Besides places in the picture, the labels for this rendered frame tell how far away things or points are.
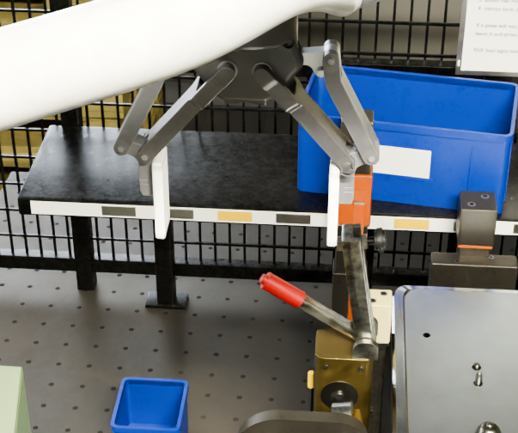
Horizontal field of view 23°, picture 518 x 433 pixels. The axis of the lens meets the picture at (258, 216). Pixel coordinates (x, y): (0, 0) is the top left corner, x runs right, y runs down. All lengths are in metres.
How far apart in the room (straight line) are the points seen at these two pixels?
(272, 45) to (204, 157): 1.05
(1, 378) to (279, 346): 0.69
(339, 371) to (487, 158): 0.42
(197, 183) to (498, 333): 0.51
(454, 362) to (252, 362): 0.53
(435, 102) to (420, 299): 0.36
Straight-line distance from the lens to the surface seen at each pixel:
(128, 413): 1.92
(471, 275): 1.77
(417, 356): 1.60
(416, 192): 1.81
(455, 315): 1.67
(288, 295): 1.47
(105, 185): 1.87
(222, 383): 2.00
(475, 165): 1.78
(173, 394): 1.89
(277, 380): 2.01
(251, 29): 0.69
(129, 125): 0.95
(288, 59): 0.91
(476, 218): 1.74
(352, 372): 1.51
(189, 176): 1.88
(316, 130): 0.93
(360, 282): 1.44
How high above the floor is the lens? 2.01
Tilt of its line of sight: 33 degrees down
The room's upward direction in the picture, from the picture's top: straight up
